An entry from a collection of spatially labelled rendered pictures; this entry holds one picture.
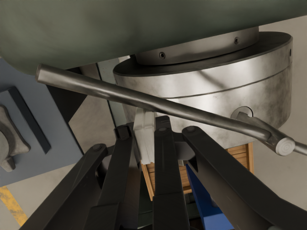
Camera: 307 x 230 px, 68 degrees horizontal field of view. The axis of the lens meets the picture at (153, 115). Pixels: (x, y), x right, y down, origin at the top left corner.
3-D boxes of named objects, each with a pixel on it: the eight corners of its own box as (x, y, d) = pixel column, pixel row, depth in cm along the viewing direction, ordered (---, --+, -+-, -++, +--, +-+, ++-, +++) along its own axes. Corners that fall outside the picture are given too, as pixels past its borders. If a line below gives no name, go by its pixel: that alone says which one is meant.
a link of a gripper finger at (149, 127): (142, 128, 15) (153, 126, 15) (145, 96, 22) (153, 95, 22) (151, 164, 17) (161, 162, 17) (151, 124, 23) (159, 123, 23)
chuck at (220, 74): (111, 59, 56) (113, 91, 27) (231, 30, 58) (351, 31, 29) (115, 73, 57) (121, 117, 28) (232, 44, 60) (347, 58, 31)
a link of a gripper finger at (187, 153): (155, 147, 14) (203, 138, 14) (154, 117, 19) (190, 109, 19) (160, 167, 15) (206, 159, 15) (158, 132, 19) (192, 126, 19)
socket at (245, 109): (245, 104, 34) (256, 110, 31) (235, 123, 35) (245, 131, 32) (226, 97, 33) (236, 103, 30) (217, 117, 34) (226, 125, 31)
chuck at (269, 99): (115, 73, 57) (121, 118, 28) (232, 44, 60) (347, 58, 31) (124, 106, 60) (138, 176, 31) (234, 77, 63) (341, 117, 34)
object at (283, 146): (240, 106, 34) (300, 141, 23) (233, 119, 34) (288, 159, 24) (228, 101, 33) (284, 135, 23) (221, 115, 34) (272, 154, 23)
